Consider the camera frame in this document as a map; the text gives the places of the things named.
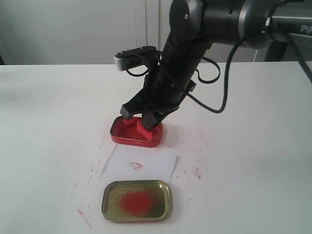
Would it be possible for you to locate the white paper sheet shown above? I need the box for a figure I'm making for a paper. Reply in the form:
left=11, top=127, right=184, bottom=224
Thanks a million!
left=99, top=145, right=177, bottom=183

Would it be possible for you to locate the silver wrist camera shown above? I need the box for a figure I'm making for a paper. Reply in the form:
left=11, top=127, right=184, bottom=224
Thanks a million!
left=114, top=46, right=158, bottom=71

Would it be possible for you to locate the red stamp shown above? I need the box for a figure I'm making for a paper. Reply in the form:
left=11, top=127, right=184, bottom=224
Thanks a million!
left=136, top=120, right=154, bottom=141

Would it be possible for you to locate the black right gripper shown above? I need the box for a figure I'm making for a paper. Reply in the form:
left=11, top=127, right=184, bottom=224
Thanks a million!
left=120, top=32, right=211, bottom=130

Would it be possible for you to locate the gold tin lid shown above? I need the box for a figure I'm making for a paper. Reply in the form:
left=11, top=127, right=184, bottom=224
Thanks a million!
left=101, top=180, right=172, bottom=223

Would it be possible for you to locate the white cabinet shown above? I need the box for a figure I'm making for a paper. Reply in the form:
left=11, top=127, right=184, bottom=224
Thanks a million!
left=0, top=0, right=286, bottom=65

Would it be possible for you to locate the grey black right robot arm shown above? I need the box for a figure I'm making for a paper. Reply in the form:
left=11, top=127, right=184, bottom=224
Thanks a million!
left=114, top=0, right=312, bottom=130

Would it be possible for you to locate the red ink paste tin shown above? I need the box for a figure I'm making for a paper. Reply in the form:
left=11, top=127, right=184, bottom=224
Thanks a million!
left=110, top=116, right=163, bottom=148

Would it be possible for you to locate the black camera cable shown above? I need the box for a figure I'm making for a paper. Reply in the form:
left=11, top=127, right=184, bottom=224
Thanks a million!
left=126, top=0, right=312, bottom=114

